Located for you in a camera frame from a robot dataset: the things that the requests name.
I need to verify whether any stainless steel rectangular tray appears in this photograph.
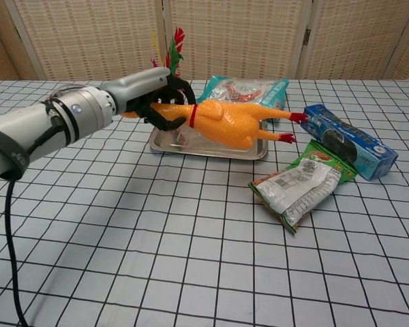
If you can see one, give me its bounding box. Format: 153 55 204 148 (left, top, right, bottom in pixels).
149 121 270 161

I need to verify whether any teal clear snack bag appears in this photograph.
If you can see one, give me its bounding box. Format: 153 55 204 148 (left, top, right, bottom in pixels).
196 76 290 119

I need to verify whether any green white snack bag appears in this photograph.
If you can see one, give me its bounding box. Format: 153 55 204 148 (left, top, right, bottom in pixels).
247 139 357 236

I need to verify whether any colourful feather shuttlecock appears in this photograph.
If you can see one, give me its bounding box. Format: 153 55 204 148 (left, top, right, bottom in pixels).
150 27 186 76

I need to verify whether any checkered white tablecloth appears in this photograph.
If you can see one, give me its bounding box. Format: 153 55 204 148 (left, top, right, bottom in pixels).
0 79 409 327

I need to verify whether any orange rubber chicken toy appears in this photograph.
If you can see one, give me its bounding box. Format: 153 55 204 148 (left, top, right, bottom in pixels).
121 99 309 149

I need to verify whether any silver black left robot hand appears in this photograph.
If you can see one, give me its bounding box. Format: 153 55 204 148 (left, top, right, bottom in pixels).
101 67 198 132

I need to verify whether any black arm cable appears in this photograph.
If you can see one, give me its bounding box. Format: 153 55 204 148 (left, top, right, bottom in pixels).
3 112 64 327

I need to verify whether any woven folding screen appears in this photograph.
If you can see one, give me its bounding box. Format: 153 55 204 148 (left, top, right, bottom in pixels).
0 0 409 81

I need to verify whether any blue cookie box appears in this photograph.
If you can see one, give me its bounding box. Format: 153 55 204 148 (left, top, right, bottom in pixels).
300 104 399 181

